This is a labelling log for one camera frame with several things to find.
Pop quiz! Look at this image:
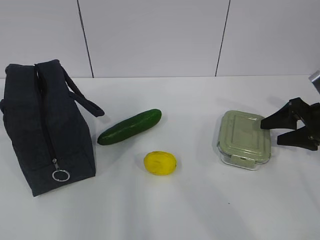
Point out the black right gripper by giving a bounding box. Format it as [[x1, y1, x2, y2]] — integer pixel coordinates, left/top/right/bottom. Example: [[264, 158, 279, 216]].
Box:
[[260, 97, 320, 151]]

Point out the green cucumber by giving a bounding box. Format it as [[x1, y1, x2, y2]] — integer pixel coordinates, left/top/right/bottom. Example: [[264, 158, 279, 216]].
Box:
[[97, 108, 162, 146]]

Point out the dark blue lunch bag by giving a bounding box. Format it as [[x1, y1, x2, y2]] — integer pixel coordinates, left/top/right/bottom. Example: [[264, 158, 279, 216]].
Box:
[[0, 59, 104, 196]]

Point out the glass container green lid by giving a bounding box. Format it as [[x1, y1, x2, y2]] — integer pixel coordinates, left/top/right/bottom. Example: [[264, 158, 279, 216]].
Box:
[[217, 110, 272, 171]]

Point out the yellow lemon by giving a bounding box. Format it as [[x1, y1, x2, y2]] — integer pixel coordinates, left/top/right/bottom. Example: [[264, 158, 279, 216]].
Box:
[[143, 151, 178, 176]]

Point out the silver zipper pull ring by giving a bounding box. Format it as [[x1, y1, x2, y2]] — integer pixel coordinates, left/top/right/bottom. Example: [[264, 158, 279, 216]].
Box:
[[51, 157, 70, 182]]

